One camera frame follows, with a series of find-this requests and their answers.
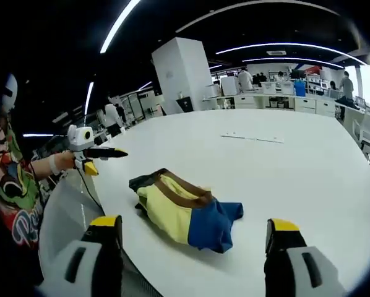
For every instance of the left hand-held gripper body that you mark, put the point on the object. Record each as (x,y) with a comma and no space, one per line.
(78,137)

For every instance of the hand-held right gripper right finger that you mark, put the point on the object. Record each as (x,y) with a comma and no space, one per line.
(296,272)

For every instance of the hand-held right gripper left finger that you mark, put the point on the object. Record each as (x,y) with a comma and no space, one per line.
(80,272)

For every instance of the yellow blue grey garment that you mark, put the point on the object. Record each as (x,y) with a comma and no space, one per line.
(178,213)

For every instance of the white template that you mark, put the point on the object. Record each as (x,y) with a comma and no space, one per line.
(250,137)

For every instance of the person's left hand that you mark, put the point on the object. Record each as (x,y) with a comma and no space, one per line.
(65,161)

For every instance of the short ceiling light strip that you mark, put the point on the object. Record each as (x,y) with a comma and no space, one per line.
(89,99)

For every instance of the white worn device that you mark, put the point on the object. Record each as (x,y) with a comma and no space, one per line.
(10,92)

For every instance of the black floor bin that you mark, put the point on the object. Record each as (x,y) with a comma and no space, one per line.
(185,105)

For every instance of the white square pillar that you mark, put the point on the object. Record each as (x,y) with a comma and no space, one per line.
(185,71)

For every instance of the curved ceiling light strip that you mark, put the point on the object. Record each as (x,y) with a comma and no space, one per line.
(118,26)

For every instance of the white office chair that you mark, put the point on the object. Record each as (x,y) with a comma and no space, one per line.
(369,130)

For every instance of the white counter with drawers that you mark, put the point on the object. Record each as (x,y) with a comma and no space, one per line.
(305,105)

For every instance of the blue storage bin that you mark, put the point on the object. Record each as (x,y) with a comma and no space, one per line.
(299,89)

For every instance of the long arc ceiling light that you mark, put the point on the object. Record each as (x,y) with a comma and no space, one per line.
(293,44)
(293,58)

